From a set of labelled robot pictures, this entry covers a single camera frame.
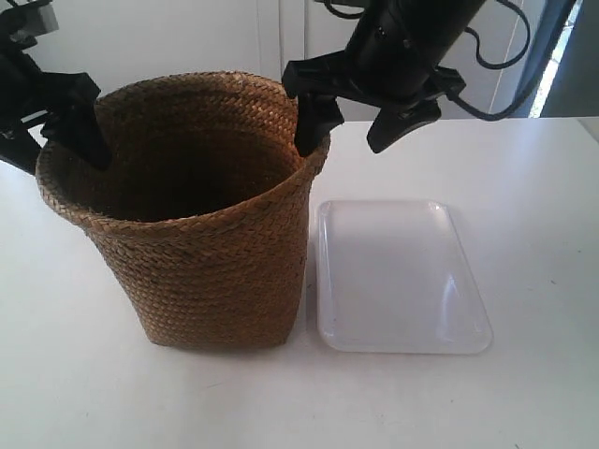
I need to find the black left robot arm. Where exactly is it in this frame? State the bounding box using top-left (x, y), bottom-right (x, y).
top-left (1, 1), bottom-right (111, 175)

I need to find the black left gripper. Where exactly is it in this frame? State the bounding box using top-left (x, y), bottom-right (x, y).
top-left (1, 51), bottom-right (112, 176)

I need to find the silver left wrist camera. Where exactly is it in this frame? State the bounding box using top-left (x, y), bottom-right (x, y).
top-left (26, 0), bottom-right (59, 36)

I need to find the brown woven wicker basket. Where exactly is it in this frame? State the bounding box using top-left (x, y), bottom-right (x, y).
top-left (36, 71), bottom-right (329, 350)

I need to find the white rectangular plastic tray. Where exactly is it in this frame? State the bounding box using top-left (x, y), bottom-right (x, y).
top-left (316, 199), bottom-right (493, 355)

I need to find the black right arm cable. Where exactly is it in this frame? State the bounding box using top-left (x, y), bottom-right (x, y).
top-left (448, 0), bottom-right (579, 122)

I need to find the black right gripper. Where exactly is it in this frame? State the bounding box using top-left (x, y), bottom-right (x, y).
top-left (282, 50), bottom-right (466, 157)

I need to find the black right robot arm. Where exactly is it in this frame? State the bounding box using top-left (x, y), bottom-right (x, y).
top-left (282, 1), bottom-right (483, 156)

